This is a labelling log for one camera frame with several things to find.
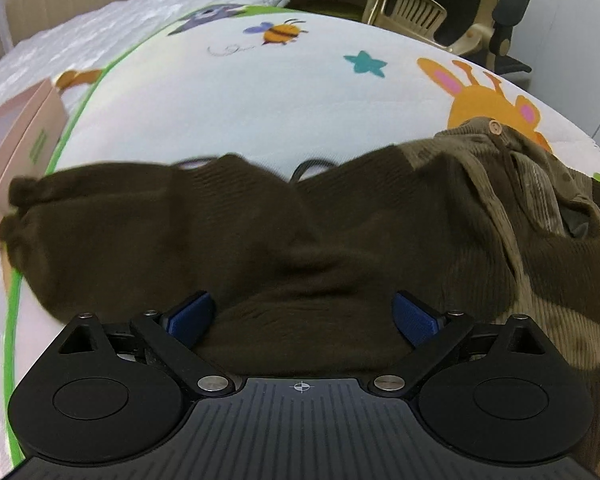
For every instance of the brown polka dot dress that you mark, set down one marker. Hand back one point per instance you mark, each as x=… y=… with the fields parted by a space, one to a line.
x=477 y=219

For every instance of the pink cardboard box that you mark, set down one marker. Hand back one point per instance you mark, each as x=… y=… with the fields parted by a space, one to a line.
x=31 y=124

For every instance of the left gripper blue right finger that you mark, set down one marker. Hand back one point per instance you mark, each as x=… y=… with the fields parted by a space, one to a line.
x=433 y=337

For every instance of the white quilted bedsheet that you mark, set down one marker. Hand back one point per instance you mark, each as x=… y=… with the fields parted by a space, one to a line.
x=90 y=40

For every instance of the beige mesh office chair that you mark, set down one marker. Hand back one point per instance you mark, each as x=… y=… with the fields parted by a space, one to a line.
x=479 y=30

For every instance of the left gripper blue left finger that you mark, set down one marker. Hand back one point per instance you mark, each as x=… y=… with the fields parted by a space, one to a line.
x=173 y=338

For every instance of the colourful cartoon play mat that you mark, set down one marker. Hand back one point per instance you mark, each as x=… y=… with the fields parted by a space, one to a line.
x=297 y=94

